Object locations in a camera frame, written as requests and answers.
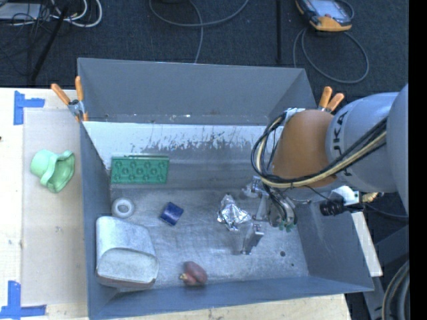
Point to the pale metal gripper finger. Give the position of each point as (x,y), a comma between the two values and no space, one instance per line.
(251,240)
(253,187)

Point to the crumpled silver foil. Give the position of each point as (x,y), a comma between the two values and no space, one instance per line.
(233,215)

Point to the grey metal bin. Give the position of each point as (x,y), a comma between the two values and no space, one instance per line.
(207,245)

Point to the red-brown toy fruit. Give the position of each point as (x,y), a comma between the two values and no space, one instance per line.
(195,273)

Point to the small blue cylinder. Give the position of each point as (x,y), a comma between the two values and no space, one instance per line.
(171,213)

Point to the dark green flat block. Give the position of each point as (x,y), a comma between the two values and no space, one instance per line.
(140,171)

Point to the light green plastic cup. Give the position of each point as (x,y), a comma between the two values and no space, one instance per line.
(55,170)

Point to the pale flat board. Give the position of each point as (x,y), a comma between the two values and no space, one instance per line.
(50,245)

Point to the black cylinder on white bracket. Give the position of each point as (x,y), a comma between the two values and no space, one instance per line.
(333,208)

